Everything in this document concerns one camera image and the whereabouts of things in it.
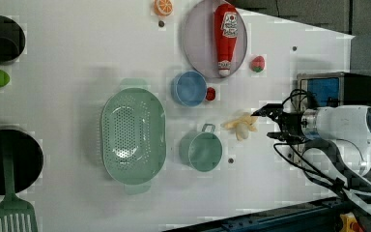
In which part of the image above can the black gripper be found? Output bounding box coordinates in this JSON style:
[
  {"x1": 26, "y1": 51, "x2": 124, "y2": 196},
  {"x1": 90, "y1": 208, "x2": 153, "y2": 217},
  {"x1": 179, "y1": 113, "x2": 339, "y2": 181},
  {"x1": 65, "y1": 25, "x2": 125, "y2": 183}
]
[{"x1": 252, "y1": 103, "x2": 305, "y2": 143}]

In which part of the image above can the yellow plush peeled banana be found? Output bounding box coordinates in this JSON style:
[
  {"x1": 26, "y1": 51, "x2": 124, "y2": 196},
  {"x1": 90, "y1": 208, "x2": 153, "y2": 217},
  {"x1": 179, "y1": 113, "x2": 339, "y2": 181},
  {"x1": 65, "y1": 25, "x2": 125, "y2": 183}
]
[{"x1": 221, "y1": 113, "x2": 258, "y2": 141}]

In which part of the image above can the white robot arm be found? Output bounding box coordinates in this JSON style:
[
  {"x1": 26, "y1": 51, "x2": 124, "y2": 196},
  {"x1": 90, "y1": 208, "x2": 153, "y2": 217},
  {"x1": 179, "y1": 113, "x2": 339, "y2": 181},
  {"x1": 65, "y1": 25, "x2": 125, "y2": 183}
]
[{"x1": 254, "y1": 103, "x2": 371, "y2": 216}]

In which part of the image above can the silver toaster oven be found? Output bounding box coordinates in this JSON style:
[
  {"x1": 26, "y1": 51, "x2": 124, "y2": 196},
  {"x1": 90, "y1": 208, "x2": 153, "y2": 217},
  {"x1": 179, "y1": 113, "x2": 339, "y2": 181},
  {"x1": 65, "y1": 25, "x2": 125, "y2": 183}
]
[{"x1": 297, "y1": 72, "x2": 371, "y2": 107}]

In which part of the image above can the large pink plush strawberry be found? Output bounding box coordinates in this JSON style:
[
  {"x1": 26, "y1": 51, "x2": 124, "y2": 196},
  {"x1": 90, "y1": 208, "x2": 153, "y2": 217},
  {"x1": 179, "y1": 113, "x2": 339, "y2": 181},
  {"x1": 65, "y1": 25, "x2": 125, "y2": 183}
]
[{"x1": 250, "y1": 56, "x2": 266, "y2": 73}]

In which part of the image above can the small red plush strawberry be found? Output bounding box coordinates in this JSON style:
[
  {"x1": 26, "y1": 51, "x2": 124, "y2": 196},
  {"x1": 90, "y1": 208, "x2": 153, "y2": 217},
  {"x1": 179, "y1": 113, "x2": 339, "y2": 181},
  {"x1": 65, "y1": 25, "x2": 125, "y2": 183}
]
[{"x1": 206, "y1": 87, "x2": 215, "y2": 102}]

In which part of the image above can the blue bowl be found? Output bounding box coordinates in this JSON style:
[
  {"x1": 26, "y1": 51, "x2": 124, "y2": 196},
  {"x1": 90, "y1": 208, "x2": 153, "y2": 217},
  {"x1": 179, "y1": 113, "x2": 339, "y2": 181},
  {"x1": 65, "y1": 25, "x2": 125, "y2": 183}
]
[{"x1": 171, "y1": 71, "x2": 207, "y2": 107}]

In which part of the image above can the grey round plate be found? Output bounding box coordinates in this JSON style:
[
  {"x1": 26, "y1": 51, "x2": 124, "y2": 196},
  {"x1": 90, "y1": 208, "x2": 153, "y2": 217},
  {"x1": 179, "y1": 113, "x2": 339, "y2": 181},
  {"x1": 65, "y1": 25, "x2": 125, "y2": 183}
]
[{"x1": 182, "y1": 0, "x2": 247, "y2": 78}]

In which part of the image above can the red plush ketchup bottle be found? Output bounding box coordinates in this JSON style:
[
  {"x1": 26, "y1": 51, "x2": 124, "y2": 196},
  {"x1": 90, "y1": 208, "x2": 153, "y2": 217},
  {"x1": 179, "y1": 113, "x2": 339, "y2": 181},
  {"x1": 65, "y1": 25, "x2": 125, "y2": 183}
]
[{"x1": 214, "y1": 3, "x2": 239, "y2": 76}]

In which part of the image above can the green perforated colander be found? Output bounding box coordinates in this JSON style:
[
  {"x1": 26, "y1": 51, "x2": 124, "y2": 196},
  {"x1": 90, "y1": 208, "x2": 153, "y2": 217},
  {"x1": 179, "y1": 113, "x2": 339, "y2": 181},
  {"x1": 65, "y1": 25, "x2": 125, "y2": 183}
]
[{"x1": 100, "y1": 78, "x2": 166, "y2": 195}]

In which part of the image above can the orange slice toy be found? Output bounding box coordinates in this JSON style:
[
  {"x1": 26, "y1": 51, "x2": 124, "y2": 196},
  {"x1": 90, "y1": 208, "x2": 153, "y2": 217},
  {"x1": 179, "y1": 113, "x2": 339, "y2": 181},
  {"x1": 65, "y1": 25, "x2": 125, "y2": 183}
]
[{"x1": 154, "y1": 0, "x2": 173, "y2": 16}]

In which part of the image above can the black pan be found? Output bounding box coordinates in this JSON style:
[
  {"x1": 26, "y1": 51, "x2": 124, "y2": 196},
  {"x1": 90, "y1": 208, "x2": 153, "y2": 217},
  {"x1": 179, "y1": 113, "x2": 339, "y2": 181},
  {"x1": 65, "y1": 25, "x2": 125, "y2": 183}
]
[{"x1": 0, "y1": 129, "x2": 43, "y2": 195}]

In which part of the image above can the green slotted spatula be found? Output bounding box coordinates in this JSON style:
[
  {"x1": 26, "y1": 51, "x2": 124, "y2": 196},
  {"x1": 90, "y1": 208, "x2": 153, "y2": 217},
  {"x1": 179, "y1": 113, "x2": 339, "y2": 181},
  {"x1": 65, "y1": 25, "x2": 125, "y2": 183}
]
[{"x1": 0, "y1": 130, "x2": 38, "y2": 232}]

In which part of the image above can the black pot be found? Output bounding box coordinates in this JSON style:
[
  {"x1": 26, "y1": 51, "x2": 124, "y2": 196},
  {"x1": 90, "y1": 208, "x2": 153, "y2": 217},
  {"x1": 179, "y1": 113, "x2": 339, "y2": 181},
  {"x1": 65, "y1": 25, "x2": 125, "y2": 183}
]
[{"x1": 0, "y1": 15, "x2": 26, "y2": 64}]

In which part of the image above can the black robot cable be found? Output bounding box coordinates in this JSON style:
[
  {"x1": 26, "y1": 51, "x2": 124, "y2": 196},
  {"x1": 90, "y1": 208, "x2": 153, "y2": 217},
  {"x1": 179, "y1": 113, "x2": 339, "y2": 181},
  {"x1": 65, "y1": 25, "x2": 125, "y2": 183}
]
[{"x1": 272, "y1": 88, "x2": 371, "y2": 207}]

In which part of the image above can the green cup with handle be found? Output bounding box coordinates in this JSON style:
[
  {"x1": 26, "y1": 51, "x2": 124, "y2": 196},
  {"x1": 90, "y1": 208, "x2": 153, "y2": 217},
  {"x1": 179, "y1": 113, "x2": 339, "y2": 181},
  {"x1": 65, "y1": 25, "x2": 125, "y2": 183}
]
[{"x1": 179, "y1": 124, "x2": 222, "y2": 172}]

